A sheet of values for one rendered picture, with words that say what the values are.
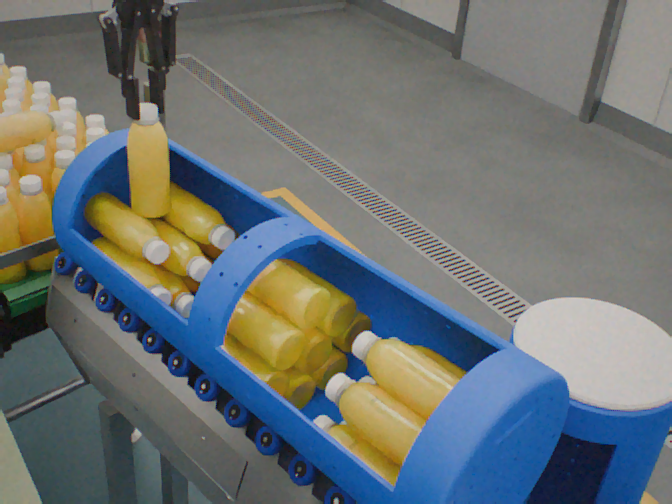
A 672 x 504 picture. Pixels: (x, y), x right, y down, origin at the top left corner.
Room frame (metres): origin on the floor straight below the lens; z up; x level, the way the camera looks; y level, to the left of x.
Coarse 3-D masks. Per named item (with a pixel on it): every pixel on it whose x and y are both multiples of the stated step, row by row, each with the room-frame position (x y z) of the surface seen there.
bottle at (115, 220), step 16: (96, 208) 1.21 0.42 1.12; (112, 208) 1.20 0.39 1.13; (128, 208) 1.21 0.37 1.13; (96, 224) 1.20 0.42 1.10; (112, 224) 1.17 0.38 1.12; (128, 224) 1.16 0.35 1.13; (144, 224) 1.16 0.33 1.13; (112, 240) 1.16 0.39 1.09; (128, 240) 1.14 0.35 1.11; (144, 240) 1.13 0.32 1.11; (144, 256) 1.12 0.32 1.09
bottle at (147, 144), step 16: (144, 128) 1.20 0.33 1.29; (160, 128) 1.22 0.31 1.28; (128, 144) 1.20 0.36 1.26; (144, 144) 1.19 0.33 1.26; (160, 144) 1.20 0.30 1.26; (128, 160) 1.21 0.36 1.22; (144, 160) 1.19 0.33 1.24; (160, 160) 1.20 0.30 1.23; (144, 176) 1.19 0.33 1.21; (160, 176) 1.20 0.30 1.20; (144, 192) 1.19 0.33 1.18; (160, 192) 1.20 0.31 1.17; (144, 208) 1.19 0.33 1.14; (160, 208) 1.19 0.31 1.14
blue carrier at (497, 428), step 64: (64, 192) 1.19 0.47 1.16; (128, 192) 1.30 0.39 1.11; (192, 192) 1.37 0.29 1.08; (256, 192) 1.15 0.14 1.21; (256, 256) 0.95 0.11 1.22; (320, 256) 1.13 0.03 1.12; (192, 320) 0.92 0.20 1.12; (384, 320) 1.02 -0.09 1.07; (448, 320) 0.93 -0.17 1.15; (256, 384) 0.81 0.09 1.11; (512, 384) 0.71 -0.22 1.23; (320, 448) 0.73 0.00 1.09; (448, 448) 0.65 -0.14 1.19; (512, 448) 0.70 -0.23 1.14
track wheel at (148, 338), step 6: (150, 330) 1.07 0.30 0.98; (144, 336) 1.06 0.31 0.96; (150, 336) 1.06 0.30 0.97; (156, 336) 1.05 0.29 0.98; (144, 342) 1.06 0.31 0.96; (150, 342) 1.05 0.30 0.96; (156, 342) 1.05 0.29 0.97; (162, 342) 1.05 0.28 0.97; (144, 348) 1.05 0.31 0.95; (150, 348) 1.04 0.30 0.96; (156, 348) 1.04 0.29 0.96; (162, 348) 1.04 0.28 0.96
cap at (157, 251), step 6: (156, 240) 1.13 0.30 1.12; (150, 246) 1.12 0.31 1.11; (156, 246) 1.12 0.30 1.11; (162, 246) 1.13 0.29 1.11; (168, 246) 1.14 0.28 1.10; (150, 252) 1.11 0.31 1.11; (156, 252) 1.12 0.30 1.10; (162, 252) 1.13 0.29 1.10; (168, 252) 1.13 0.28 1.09; (150, 258) 1.11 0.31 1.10; (156, 258) 1.12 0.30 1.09; (162, 258) 1.13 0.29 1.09
